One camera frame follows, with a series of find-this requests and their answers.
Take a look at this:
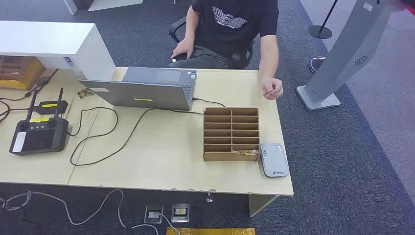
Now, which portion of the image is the black adapter yellow label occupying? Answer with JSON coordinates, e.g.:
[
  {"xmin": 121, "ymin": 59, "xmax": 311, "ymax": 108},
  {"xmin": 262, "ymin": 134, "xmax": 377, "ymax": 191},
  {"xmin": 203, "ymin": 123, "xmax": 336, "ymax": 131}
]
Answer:
[{"xmin": 34, "ymin": 100, "xmax": 69, "ymax": 116}]

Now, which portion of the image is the long black laptop cable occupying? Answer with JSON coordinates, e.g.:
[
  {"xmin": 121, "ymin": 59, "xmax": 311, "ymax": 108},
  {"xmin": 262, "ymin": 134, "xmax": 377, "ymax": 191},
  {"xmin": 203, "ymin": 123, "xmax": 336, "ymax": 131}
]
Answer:
[{"xmin": 67, "ymin": 96, "xmax": 227, "ymax": 167}]

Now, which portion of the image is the person's left hand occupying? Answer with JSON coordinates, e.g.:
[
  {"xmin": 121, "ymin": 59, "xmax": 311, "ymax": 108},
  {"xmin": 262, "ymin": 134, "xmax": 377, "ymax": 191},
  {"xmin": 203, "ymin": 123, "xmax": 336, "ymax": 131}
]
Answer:
[{"xmin": 260, "ymin": 77, "xmax": 284, "ymax": 101}]

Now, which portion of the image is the black remote controller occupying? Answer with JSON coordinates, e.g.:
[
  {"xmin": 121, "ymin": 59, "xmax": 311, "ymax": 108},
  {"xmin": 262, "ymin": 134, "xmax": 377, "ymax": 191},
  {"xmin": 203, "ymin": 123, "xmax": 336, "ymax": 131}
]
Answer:
[{"xmin": 9, "ymin": 87, "xmax": 69, "ymax": 156}]

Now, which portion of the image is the grey laptop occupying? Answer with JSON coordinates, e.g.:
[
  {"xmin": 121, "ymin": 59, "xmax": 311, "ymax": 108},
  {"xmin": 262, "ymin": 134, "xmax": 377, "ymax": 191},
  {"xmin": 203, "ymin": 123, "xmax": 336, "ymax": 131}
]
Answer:
[{"xmin": 78, "ymin": 66, "xmax": 197, "ymax": 112}]

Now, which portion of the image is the wooden card organizer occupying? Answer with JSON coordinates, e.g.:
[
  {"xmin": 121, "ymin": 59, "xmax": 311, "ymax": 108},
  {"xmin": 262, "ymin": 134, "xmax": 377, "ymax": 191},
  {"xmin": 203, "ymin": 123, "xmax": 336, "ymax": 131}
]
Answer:
[{"xmin": 203, "ymin": 107, "xmax": 261, "ymax": 162}]

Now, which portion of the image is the shoe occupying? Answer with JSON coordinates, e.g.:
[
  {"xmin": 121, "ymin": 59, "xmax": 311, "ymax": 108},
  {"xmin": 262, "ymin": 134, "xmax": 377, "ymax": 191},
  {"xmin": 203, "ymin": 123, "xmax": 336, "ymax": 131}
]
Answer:
[{"xmin": 308, "ymin": 56, "xmax": 326, "ymax": 74}]

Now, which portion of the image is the grey card reader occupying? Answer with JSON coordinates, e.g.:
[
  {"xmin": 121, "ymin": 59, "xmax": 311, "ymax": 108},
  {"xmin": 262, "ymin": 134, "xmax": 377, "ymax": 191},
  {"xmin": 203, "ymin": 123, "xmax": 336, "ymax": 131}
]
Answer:
[{"xmin": 260, "ymin": 143, "xmax": 290, "ymax": 178}]

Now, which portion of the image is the floor socket with plug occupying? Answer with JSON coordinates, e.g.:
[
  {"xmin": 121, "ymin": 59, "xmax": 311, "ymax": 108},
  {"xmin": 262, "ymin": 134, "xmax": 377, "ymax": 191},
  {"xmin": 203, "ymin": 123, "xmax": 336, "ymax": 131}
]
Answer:
[{"xmin": 144, "ymin": 204, "xmax": 164, "ymax": 225}]

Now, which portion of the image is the grey floor cable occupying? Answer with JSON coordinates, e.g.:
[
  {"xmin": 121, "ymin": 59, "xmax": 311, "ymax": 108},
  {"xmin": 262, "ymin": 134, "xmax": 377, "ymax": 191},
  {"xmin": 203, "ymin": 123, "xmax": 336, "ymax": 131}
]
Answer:
[{"xmin": 0, "ymin": 189, "xmax": 127, "ymax": 228}]

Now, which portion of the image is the person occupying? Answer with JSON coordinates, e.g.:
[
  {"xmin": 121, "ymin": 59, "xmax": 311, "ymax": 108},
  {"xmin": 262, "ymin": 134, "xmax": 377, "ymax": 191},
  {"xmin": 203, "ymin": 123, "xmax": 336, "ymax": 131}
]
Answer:
[{"xmin": 167, "ymin": 0, "xmax": 284, "ymax": 101}]

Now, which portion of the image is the white furniture panel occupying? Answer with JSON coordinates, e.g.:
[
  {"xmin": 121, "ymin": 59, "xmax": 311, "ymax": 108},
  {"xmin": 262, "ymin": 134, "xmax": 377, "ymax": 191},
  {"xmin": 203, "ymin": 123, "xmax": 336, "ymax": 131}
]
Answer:
[{"xmin": 63, "ymin": 0, "xmax": 145, "ymax": 15}]

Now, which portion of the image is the yellow cardboard box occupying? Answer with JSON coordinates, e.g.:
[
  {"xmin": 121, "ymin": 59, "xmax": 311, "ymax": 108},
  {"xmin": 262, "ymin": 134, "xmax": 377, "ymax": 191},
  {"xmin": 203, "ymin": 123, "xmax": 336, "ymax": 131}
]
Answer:
[{"xmin": 0, "ymin": 55, "xmax": 46, "ymax": 91}]

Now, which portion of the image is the grey kiosk stand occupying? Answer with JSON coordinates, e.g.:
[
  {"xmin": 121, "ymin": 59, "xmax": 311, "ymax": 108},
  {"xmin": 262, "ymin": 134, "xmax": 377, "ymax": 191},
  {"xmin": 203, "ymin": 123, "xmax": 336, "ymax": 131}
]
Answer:
[{"xmin": 296, "ymin": 0, "xmax": 398, "ymax": 112}]

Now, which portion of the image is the red barrier belt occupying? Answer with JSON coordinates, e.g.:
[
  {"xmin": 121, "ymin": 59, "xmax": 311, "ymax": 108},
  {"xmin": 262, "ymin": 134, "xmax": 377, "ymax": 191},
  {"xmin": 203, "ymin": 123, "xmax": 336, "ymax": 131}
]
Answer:
[{"xmin": 393, "ymin": 0, "xmax": 415, "ymax": 15}]

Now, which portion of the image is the desk leg panel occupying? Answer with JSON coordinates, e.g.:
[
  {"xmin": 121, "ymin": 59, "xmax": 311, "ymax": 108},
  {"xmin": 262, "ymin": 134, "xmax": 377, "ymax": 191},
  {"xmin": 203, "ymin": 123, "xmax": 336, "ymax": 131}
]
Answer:
[{"xmin": 248, "ymin": 194, "xmax": 279, "ymax": 218}]

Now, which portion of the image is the person's right hand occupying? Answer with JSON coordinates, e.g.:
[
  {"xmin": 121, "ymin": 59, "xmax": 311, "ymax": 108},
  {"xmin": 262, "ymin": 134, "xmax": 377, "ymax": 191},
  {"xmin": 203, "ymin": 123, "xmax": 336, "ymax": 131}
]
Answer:
[{"xmin": 171, "ymin": 38, "xmax": 194, "ymax": 60}]

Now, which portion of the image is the floor socket yellow label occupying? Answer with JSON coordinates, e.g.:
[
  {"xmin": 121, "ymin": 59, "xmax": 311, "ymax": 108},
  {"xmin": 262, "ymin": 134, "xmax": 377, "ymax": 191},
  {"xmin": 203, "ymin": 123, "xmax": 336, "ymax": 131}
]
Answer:
[{"xmin": 171, "ymin": 203, "xmax": 190, "ymax": 223}]

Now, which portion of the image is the flat yellow box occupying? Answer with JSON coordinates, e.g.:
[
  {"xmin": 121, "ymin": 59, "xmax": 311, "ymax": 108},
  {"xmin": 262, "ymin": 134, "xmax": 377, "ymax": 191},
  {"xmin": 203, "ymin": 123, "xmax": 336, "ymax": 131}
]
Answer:
[{"xmin": 166, "ymin": 227, "xmax": 256, "ymax": 235}]

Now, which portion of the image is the white cabinet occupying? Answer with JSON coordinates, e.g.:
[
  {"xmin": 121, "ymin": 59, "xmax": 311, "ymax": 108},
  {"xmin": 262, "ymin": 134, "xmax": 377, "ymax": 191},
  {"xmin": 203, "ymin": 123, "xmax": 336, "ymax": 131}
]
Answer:
[{"xmin": 0, "ymin": 20, "xmax": 116, "ymax": 81}]

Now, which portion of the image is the thin black cable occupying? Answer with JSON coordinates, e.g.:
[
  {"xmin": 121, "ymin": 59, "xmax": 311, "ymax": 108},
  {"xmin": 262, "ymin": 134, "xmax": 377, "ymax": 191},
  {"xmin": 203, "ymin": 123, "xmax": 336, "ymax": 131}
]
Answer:
[
  {"xmin": 0, "ymin": 100, "xmax": 36, "ymax": 123},
  {"xmin": 0, "ymin": 68, "xmax": 60, "ymax": 101}
]

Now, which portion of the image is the white socket cable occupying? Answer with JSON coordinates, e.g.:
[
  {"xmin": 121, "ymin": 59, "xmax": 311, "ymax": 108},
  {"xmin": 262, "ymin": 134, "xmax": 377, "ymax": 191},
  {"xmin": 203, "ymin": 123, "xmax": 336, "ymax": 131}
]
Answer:
[{"xmin": 131, "ymin": 212, "xmax": 181, "ymax": 235}]

